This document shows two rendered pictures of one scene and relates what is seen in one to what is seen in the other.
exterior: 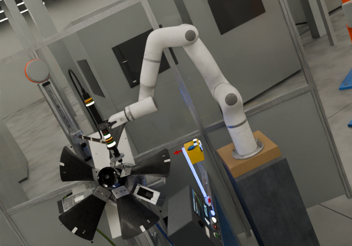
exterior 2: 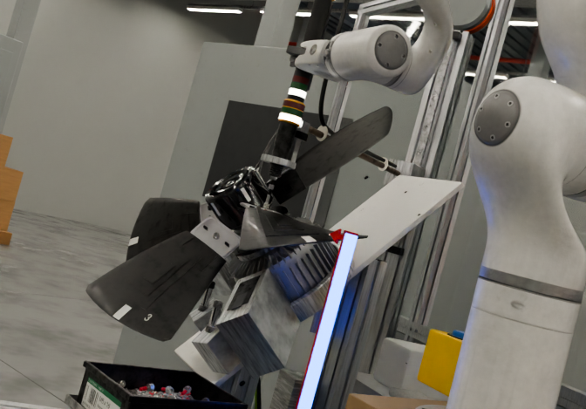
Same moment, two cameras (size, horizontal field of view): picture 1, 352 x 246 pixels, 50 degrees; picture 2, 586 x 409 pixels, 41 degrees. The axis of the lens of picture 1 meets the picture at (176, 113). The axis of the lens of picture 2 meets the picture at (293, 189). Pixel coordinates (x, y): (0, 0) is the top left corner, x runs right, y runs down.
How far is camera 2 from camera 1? 1.71 m
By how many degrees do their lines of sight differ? 60
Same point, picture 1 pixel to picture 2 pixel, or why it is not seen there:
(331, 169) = not seen: outside the picture
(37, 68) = not seen: outside the picture
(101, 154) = (362, 216)
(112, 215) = not seen: hidden behind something
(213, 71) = (561, 7)
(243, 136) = (477, 337)
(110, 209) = not seen: hidden behind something
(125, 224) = (122, 275)
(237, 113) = (513, 216)
